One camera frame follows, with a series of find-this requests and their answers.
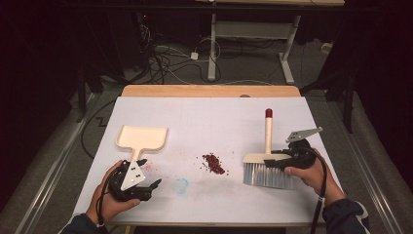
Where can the person's right hand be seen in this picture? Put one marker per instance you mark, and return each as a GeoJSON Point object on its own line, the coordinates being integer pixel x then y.
{"type": "Point", "coordinates": [316, 178]}

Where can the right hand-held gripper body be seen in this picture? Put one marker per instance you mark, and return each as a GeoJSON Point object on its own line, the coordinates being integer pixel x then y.
{"type": "Point", "coordinates": [302, 154]}

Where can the small white box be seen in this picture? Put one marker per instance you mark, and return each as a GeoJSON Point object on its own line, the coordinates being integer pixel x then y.
{"type": "Point", "coordinates": [326, 48]}

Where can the black stand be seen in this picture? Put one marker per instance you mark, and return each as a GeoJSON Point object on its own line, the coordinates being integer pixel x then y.
{"type": "Point", "coordinates": [349, 104]}
{"type": "Point", "coordinates": [81, 97]}

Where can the cream brush with red tip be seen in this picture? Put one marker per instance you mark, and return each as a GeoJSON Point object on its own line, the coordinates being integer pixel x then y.
{"type": "Point", "coordinates": [268, 133]}

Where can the wooden table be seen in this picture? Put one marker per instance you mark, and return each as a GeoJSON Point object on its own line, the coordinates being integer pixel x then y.
{"type": "Point", "coordinates": [211, 91]}

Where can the cream plastic dustpan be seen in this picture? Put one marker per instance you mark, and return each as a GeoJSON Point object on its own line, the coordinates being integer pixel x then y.
{"type": "Point", "coordinates": [142, 138]}

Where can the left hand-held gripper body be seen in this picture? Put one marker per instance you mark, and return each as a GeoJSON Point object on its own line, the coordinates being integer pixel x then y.
{"type": "Point", "coordinates": [132, 175]}

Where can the red beans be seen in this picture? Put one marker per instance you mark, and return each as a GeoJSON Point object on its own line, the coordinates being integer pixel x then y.
{"type": "Point", "coordinates": [212, 162]}

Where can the person's left hand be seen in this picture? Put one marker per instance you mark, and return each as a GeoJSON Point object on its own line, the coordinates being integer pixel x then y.
{"type": "Point", "coordinates": [104, 201]}

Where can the white-legged desk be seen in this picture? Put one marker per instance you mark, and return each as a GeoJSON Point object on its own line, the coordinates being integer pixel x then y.
{"type": "Point", "coordinates": [212, 48]}

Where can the metal floor rail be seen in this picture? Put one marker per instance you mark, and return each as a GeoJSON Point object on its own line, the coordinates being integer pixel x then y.
{"type": "Point", "coordinates": [373, 191]}
{"type": "Point", "coordinates": [48, 182]}

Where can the white power adapter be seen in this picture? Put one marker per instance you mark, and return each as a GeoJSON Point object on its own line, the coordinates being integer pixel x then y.
{"type": "Point", "coordinates": [194, 56]}

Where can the white table sheet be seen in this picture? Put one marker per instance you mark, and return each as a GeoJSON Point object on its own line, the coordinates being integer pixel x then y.
{"type": "Point", "coordinates": [211, 120]}

